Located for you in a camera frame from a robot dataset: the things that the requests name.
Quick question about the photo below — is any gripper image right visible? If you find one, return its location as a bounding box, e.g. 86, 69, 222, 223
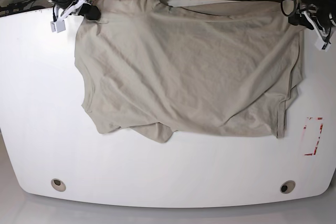
288, 0, 335, 38

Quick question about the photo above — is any beige T-shirt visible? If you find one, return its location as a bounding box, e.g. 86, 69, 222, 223
75, 0, 303, 143

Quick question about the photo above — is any red tape rectangle marking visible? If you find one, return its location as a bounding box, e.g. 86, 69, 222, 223
301, 117, 323, 156

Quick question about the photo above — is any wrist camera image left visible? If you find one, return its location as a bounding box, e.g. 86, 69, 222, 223
50, 20, 66, 33

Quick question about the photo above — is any right table cable grommet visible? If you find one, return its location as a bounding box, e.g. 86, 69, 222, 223
280, 180, 296, 194

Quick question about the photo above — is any table cable grommet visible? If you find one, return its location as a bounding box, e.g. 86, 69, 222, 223
280, 180, 296, 194
51, 179, 66, 192

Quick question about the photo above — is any left table cable grommet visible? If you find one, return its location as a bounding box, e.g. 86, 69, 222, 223
51, 179, 66, 192

